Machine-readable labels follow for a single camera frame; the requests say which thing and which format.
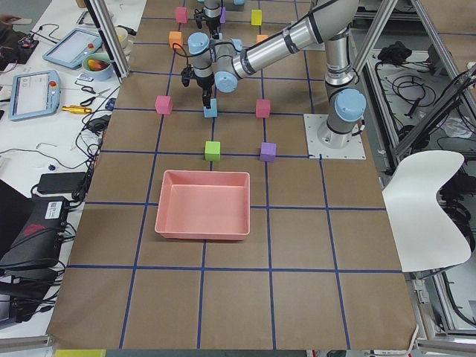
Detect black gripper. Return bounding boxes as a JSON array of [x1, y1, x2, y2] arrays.
[[181, 65, 214, 109], [193, 9, 220, 34]]

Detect purple block right side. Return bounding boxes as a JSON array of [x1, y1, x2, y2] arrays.
[[219, 7, 226, 24]]

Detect purple block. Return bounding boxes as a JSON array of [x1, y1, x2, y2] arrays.
[[219, 7, 226, 24], [260, 142, 277, 163]]

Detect pink block far right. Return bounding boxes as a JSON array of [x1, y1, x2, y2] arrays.
[[175, 7, 188, 24]]

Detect orange block far side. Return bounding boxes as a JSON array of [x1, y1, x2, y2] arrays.
[[168, 31, 183, 49]]

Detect pink block far left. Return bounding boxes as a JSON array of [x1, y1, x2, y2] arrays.
[[155, 95, 173, 115]]

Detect yellow foam block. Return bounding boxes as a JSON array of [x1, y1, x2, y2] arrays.
[[251, 9, 263, 26]]

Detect orange block near bases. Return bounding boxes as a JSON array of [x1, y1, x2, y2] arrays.
[[256, 34, 268, 43]]

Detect green foam block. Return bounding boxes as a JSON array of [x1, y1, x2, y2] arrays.
[[205, 141, 221, 162]]

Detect pink block near base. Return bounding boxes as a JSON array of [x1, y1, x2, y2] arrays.
[[255, 99, 271, 118]]

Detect purple block left side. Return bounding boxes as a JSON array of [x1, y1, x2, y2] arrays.
[[260, 142, 277, 163]]

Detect beige bowl with lemon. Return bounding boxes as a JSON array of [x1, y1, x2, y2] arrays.
[[115, 26, 133, 56]]

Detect blue bowl with fruit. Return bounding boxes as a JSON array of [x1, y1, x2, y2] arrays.
[[82, 53, 114, 81]]

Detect pink plastic tray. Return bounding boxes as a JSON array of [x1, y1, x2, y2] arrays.
[[155, 170, 251, 241]]

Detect scissors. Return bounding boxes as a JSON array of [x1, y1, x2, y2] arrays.
[[80, 86, 109, 107]]

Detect teach pendant tablet far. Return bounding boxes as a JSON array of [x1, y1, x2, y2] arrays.
[[42, 28, 103, 69]]

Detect teach pendant tablet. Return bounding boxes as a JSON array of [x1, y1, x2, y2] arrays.
[[42, 28, 103, 69], [8, 70, 60, 121]]

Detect teach pendant tablet near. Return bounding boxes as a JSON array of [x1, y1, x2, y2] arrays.
[[8, 70, 60, 121]]

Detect black power adapter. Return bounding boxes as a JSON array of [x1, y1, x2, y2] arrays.
[[36, 172, 86, 194]]

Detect black laptop bag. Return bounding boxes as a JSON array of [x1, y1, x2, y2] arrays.
[[1, 196, 74, 282]]

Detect white chair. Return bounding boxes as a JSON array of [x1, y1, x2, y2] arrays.
[[382, 150, 471, 272]]

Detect aluminium frame post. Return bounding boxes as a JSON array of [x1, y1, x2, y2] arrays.
[[85, 0, 130, 81]]

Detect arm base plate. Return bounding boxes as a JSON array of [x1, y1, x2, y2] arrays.
[[303, 114, 366, 160], [297, 42, 326, 51]]

